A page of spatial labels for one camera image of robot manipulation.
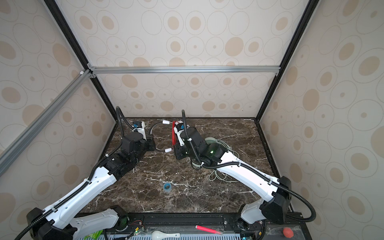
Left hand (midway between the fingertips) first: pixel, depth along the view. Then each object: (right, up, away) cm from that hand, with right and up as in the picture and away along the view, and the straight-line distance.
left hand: (157, 134), depth 73 cm
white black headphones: (+3, +6, -1) cm, 7 cm away
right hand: (+9, -6, -3) cm, 11 cm away
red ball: (+61, -45, -4) cm, 76 cm away
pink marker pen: (+22, -46, -1) cm, 51 cm away
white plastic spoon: (+1, -47, -3) cm, 47 cm away
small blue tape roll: (+2, -30, +12) cm, 33 cm away
